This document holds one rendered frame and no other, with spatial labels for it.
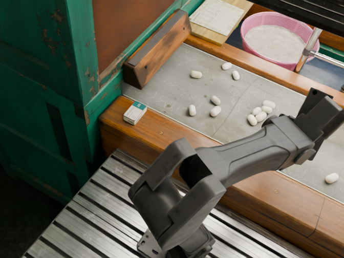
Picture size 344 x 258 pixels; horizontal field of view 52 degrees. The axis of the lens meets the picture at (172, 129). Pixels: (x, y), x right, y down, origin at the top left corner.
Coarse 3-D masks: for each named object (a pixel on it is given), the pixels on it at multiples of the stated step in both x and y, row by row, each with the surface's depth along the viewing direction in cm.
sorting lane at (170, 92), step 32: (192, 64) 110; (128, 96) 100; (160, 96) 101; (192, 96) 102; (224, 96) 103; (256, 96) 104; (288, 96) 106; (192, 128) 95; (224, 128) 96; (256, 128) 97; (320, 160) 93; (320, 192) 87
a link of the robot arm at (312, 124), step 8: (328, 96) 61; (320, 104) 61; (328, 104) 60; (336, 104) 60; (312, 112) 61; (320, 112) 60; (328, 112) 60; (336, 112) 59; (296, 120) 63; (304, 120) 62; (312, 120) 61; (320, 120) 60; (328, 120) 60; (336, 120) 61; (304, 128) 62; (312, 128) 61; (320, 128) 60; (328, 128) 62; (336, 128) 62; (312, 136) 61; (328, 136) 63; (304, 152) 57; (312, 152) 59; (296, 160) 57; (304, 160) 60
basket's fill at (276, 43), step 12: (252, 36) 122; (264, 36) 123; (276, 36) 124; (288, 36) 125; (252, 48) 120; (264, 48) 120; (276, 48) 119; (288, 48) 120; (300, 48) 122; (288, 60) 117
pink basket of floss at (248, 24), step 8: (256, 16) 125; (264, 16) 126; (272, 16) 127; (280, 16) 126; (248, 24) 124; (256, 24) 127; (264, 24) 128; (272, 24) 128; (280, 24) 128; (288, 24) 127; (296, 24) 125; (304, 24) 124; (240, 32) 118; (296, 32) 126; (304, 32) 124; (304, 40) 124; (248, 48) 115; (264, 56) 111; (280, 64) 112; (288, 64) 111
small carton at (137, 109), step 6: (138, 102) 93; (132, 108) 92; (138, 108) 92; (144, 108) 92; (126, 114) 90; (132, 114) 90; (138, 114) 90; (126, 120) 91; (132, 120) 90; (138, 120) 92
